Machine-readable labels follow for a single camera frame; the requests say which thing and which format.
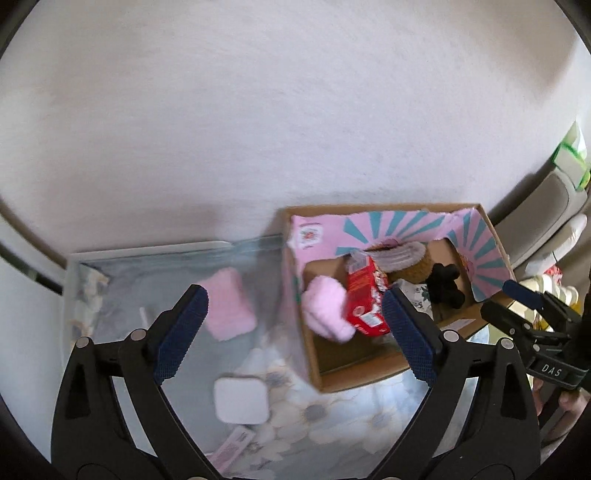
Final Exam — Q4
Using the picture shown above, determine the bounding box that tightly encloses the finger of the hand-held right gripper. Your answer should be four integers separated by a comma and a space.
503, 279, 583, 333
480, 300, 571, 356

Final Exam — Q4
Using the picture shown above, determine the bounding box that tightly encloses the pink printed cardboard box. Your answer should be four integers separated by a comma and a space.
281, 203, 515, 393

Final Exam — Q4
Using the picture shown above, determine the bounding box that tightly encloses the white square case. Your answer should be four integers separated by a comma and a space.
213, 376, 269, 425

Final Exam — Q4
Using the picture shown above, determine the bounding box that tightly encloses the green tissue pack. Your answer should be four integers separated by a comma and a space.
554, 120, 591, 192

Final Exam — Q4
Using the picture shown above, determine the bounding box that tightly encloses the black plush toy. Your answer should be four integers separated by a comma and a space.
425, 262, 465, 310

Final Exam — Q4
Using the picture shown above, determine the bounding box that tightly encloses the white plush pillow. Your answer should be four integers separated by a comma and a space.
526, 215, 591, 278

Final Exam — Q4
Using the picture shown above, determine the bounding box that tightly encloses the brown plush toy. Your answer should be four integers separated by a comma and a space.
365, 240, 435, 283

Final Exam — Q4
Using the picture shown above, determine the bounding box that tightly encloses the red carton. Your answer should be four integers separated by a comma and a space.
344, 256, 393, 335

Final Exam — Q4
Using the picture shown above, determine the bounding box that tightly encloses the floral tape roll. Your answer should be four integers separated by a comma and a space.
397, 281, 435, 319

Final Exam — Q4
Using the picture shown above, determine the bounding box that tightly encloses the person's right hand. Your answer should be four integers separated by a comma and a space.
541, 392, 583, 449

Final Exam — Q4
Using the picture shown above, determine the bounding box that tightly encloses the pink fluffy cloth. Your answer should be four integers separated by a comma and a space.
300, 275, 356, 344
198, 268, 257, 342

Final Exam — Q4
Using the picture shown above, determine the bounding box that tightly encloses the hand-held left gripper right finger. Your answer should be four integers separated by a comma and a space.
374, 286, 541, 480

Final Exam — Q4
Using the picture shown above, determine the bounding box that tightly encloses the grey seat cushion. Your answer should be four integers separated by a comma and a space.
489, 171, 591, 278

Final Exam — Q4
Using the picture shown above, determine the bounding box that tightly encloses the pink slim box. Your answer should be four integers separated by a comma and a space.
208, 427, 257, 464

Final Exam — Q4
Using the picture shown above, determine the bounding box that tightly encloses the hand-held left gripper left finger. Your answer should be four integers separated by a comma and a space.
51, 284, 210, 480

